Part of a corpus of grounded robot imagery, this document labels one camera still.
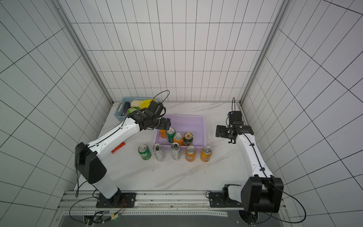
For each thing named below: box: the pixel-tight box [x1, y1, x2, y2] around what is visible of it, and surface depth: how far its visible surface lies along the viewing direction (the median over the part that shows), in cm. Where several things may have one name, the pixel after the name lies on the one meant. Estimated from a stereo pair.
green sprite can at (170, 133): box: [166, 127, 177, 144], surface depth 90 cm
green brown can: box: [183, 131, 194, 146], surface depth 88 cm
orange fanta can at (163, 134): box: [158, 129, 168, 139], surface depth 92 cm
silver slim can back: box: [152, 143, 165, 162], surface depth 79 cm
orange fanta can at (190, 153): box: [185, 145, 197, 163], surface depth 82 cm
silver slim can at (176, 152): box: [170, 141, 181, 161], surface depth 80 cm
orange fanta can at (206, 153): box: [199, 145, 213, 163], surface depth 82 cm
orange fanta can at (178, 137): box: [173, 132, 184, 146], surface depth 87 cm
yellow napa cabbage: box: [130, 98, 156, 109], surface depth 113 cm
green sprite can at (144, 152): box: [138, 143, 152, 161], surface depth 83 cm
